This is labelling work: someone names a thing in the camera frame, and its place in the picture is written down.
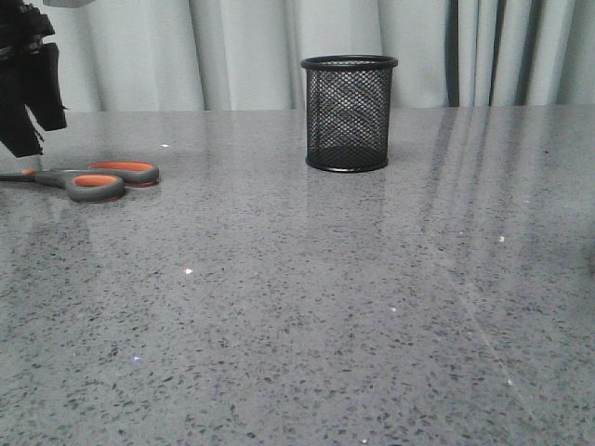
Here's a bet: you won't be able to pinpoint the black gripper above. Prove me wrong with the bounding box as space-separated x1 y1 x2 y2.
1 0 67 158

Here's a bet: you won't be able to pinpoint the grey orange scissors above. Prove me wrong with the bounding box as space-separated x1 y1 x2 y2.
1 161 160 203

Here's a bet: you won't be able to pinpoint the grey curtain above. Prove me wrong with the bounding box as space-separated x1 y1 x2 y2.
39 1 594 112

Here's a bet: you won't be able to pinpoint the black mesh pen holder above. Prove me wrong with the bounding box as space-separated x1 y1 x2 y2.
300 55 398 173

